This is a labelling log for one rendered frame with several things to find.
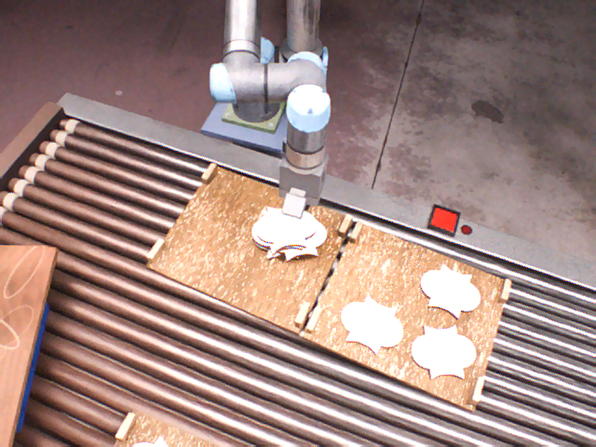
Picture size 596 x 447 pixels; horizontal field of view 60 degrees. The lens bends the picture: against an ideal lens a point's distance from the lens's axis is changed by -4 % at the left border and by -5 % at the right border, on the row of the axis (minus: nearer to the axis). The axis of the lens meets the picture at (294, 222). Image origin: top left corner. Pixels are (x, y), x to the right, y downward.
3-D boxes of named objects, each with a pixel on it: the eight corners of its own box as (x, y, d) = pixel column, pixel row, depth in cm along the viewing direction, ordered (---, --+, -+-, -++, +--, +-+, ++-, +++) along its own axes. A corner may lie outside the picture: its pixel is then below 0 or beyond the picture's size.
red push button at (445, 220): (434, 209, 146) (436, 207, 145) (455, 217, 145) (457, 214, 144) (429, 227, 143) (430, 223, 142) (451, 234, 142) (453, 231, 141)
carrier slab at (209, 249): (214, 169, 150) (214, 165, 149) (353, 222, 142) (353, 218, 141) (146, 268, 132) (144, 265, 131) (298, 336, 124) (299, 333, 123)
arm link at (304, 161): (319, 159, 100) (277, 148, 101) (318, 175, 104) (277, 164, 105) (330, 131, 104) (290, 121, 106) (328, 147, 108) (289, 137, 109)
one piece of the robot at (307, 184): (268, 172, 101) (268, 222, 114) (315, 184, 100) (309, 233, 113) (288, 128, 107) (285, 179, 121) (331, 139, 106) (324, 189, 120)
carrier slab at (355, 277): (357, 224, 142) (358, 221, 140) (507, 284, 133) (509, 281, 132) (302, 338, 124) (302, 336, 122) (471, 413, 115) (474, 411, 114)
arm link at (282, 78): (268, 47, 104) (266, 87, 98) (326, 47, 104) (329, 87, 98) (269, 79, 110) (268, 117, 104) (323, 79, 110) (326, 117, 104)
